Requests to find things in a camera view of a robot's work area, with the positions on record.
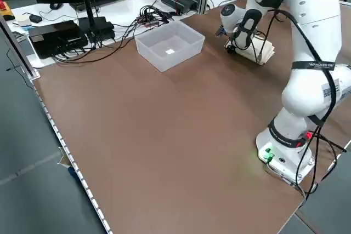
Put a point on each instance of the black monitor stand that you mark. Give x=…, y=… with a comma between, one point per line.
x=89, y=20

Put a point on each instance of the clear plastic box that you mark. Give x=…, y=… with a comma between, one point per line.
x=170, y=64

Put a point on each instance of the pink usb hub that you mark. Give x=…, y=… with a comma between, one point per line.
x=149, y=21

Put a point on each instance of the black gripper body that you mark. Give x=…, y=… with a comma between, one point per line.
x=232, y=47

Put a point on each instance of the black electronics box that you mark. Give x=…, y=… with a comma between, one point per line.
x=55, y=36

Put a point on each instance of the cream-colored tablecloth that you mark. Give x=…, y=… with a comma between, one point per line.
x=263, y=50

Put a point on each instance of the aluminium corner post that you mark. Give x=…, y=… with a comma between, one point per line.
x=19, y=53

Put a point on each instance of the black computer mouse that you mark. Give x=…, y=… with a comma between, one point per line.
x=35, y=18
x=56, y=6

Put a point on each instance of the red emergency stop button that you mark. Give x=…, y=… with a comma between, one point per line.
x=4, y=6

